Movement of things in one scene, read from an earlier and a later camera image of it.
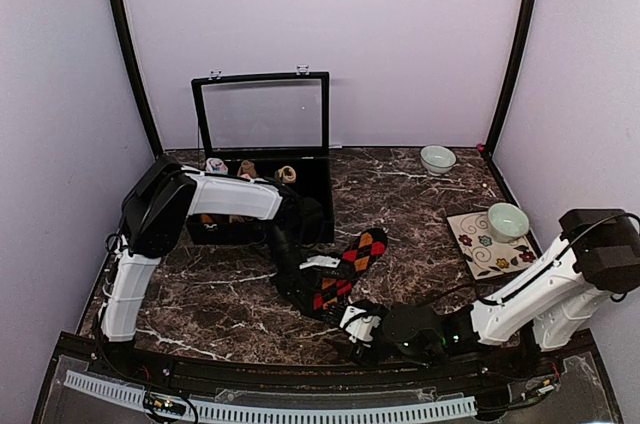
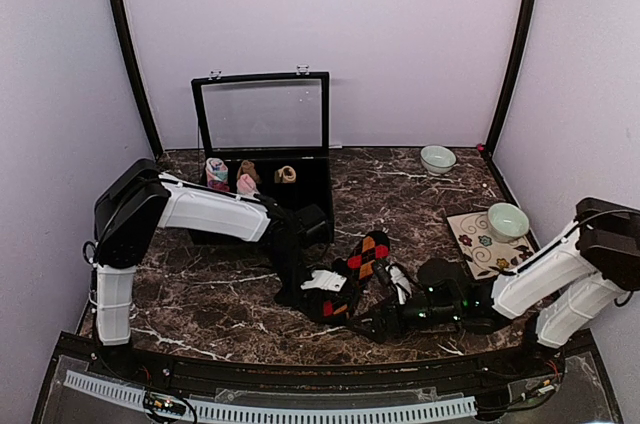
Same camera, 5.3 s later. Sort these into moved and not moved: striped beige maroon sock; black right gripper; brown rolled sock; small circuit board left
Moved: black right gripper
Not moved: striped beige maroon sock; small circuit board left; brown rolled sock
